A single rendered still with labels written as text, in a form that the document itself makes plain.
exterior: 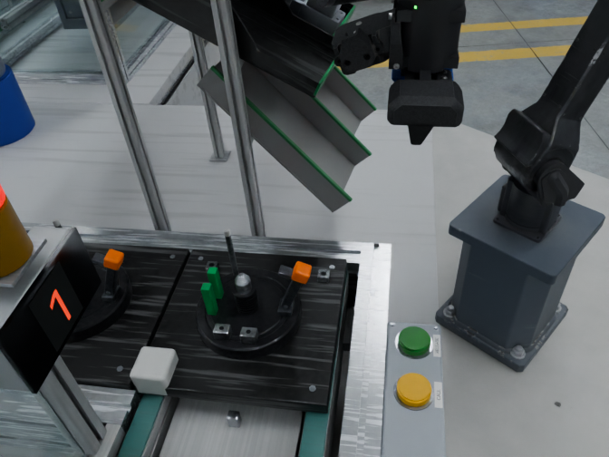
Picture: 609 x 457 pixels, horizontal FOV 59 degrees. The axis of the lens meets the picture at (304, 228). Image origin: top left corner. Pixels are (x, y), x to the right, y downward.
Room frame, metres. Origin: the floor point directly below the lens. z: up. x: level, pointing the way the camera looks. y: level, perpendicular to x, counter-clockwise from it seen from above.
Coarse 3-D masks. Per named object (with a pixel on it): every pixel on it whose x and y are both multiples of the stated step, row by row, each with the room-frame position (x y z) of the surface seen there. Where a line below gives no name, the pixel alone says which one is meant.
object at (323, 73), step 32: (160, 0) 0.73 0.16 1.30; (192, 0) 0.71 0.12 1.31; (256, 0) 0.82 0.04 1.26; (192, 32) 0.71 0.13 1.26; (256, 32) 0.76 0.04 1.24; (288, 32) 0.79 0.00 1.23; (320, 32) 0.78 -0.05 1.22; (256, 64) 0.68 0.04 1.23; (288, 64) 0.70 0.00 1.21; (320, 64) 0.73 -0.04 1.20
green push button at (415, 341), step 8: (408, 328) 0.42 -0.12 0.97; (416, 328) 0.42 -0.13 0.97; (400, 336) 0.41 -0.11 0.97; (408, 336) 0.41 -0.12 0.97; (416, 336) 0.41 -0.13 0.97; (424, 336) 0.41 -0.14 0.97; (400, 344) 0.40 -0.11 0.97; (408, 344) 0.40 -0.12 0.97; (416, 344) 0.40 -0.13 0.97; (424, 344) 0.40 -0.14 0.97; (408, 352) 0.39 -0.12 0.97; (416, 352) 0.39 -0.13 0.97; (424, 352) 0.39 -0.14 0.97
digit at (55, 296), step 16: (48, 288) 0.30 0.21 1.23; (64, 288) 0.32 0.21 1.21; (32, 304) 0.28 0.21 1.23; (48, 304) 0.30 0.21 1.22; (64, 304) 0.31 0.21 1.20; (80, 304) 0.32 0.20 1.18; (48, 320) 0.29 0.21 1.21; (64, 320) 0.30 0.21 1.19; (48, 336) 0.28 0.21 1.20; (64, 336) 0.29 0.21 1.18
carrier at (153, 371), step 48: (192, 288) 0.53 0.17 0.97; (240, 288) 0.46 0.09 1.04; (336, 288) 0.50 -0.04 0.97; (192, 336) 0.44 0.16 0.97; (240, 336) 0.41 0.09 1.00; (288, 336) 0.42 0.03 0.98; (336, 336) 0.42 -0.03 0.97; (144, 384) 0.37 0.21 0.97; (192, 384) 0.37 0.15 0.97; (240, 384) 0.36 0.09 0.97; (288, 384) 0.36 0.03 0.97
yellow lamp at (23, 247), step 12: (0, 216) 0.30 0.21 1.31; (12, 216) 0.31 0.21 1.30; (0, 228) 0.30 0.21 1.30; (12, 228) 0.30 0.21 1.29; (24, 228) 0.32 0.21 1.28; (0, 240) 0.29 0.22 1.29; (12, 240) 0.30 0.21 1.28; (24, 240) 0.31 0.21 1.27; (0, 252) 0.29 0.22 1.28; (12, 252) 0.29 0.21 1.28; (24, 252) 0.30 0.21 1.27; (0, 264) 0.29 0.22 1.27; (12, 264) 0.29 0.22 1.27; (0, 276) 0.29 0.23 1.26
